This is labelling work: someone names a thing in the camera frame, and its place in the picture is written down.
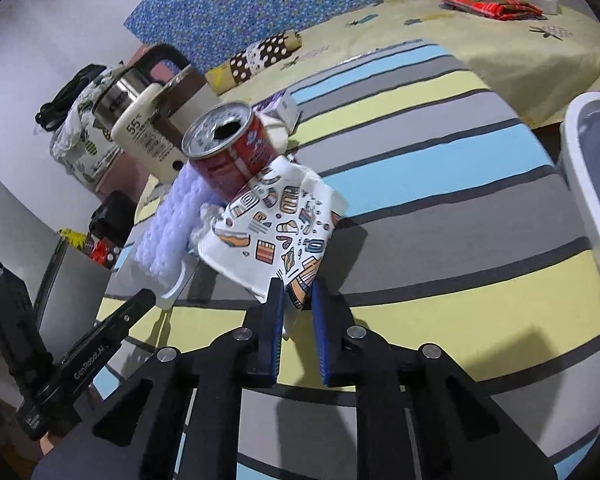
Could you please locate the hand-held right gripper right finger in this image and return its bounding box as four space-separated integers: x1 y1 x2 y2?
310 277 558 480

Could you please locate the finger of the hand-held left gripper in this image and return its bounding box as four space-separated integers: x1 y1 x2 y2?
95 288 157 342

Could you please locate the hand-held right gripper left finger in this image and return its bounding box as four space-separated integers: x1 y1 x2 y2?
30 276 286 480

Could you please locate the printed white paper bag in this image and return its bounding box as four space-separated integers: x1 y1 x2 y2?
197 155 349 333

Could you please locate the white trash bin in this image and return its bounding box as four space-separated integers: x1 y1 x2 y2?
557 92 600 281

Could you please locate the grey metal cabinet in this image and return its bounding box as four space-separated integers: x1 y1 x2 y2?
34 235 117 357

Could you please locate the red snack packet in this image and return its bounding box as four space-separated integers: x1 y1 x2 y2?
87 240 117 267

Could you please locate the yellow snack packet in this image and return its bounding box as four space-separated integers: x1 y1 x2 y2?
57 228 88 252

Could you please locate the black pouch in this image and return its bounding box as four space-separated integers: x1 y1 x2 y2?
90 191 136 251

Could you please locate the crumpled clear plastic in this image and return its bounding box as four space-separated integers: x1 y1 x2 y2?
190 202 231 256

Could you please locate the pink cabinet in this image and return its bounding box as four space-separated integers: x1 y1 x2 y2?
94 157 153 202

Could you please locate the striped tablecloth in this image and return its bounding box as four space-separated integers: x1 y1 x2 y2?
30 39 600 480

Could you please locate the red drink can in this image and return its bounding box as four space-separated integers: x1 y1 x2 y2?
181 101 272 206

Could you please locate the pineapple print bag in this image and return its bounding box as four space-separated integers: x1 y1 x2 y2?
50 65 126 193

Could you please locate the steel and cream electric kettle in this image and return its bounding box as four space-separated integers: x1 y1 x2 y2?
91 44 193 186

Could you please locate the purple tissue packet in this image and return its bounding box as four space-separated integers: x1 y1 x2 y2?
252 89 301 131

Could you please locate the black bag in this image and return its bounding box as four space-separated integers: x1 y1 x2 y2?
35 64 108 133

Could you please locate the brown polka dot pillow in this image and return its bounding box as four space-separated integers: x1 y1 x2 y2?
205 31 302 95

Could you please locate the blue patterned headboard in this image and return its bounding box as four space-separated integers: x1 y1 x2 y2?
124 0 441 73

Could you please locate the red patterned cloth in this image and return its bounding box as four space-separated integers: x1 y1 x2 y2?
439 0 543 22

